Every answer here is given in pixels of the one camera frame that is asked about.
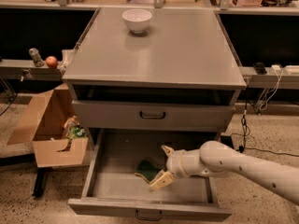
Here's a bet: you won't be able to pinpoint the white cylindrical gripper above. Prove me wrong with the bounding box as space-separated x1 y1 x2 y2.
149 145 203 191

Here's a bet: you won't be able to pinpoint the green and yellow sponge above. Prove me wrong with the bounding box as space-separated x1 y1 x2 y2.
135 160 160 183

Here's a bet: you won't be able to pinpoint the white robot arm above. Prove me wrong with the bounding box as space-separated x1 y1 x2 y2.
149 141 299 205

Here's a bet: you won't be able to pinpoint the open grey lower drawer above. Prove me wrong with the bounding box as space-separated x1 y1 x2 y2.
68 129 232 222

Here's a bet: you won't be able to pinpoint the grey drawer cabinet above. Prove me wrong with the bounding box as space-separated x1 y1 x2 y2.
61 7 247 147

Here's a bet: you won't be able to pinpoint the closed grey upper drawer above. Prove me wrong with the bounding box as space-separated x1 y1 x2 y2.
72 100 235 133

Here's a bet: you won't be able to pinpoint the colourful items in box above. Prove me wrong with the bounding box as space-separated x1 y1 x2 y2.
63 116 86 139

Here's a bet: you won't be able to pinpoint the open cardboard box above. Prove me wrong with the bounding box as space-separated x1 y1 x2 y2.
7 84 88 168

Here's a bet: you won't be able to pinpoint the black stand base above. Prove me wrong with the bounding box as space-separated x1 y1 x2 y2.
33 168 47 198

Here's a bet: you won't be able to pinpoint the black device on shelf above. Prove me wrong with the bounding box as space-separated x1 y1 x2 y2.
253 63 267 75

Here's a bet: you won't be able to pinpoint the white ceramic bowl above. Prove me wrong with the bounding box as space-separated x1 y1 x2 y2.
122 8 152 34

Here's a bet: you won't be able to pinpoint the right grey side shelf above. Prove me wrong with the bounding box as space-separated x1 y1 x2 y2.
239 66 299 90

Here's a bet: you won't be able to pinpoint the grey side shelf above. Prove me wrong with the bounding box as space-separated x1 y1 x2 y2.
239 66 299 90
0 49 74 81

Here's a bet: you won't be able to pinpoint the red apple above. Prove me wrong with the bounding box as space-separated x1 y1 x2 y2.
45 56 58 68

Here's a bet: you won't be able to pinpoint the white power strip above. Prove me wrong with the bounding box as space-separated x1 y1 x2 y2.
270 64 299 75

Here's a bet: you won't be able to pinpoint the small grey figurine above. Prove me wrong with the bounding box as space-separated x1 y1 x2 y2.
29 48 45 67

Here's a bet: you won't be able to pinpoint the left grey side shelf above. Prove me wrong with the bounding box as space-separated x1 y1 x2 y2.
0 49 74 81

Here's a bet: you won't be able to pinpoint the black cable on floor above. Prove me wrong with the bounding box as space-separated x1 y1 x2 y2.
230 100 299 158

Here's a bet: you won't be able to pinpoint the white cables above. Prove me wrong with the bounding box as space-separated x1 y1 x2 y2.
257 68 285 112

